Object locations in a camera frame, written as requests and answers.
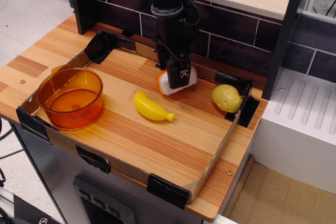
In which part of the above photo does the orange transparent plastic pot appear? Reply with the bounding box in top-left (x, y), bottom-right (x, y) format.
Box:
top-left (37, 65), bottom-right (104, 129)

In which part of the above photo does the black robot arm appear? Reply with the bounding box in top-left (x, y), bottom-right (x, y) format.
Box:
top-left (151, 0), bottom-right (201, 91)

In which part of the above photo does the yellow toy banana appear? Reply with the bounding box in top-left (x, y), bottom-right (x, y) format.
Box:
top-left (133, 91), bottom-right (175, 122)

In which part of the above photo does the grey toy oven panel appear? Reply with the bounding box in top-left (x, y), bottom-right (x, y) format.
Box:
top-left (73, 177), bottom-right (136, 223)

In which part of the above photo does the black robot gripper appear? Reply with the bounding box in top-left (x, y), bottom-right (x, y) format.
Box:
top-left (151, 1), bottom-right (200, 89)

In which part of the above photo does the yellow toy potato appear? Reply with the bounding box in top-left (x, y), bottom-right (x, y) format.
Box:
top-left (212, 84), bottom-right (243, 113)

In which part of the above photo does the dark grey right post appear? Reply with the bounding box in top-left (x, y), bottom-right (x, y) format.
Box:
top-left (262, 0), bottom-right (301, 100)

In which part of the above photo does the white toy sink drainboard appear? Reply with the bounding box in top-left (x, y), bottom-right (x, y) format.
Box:
top-left (252, 69), bottom-right (335, 194)

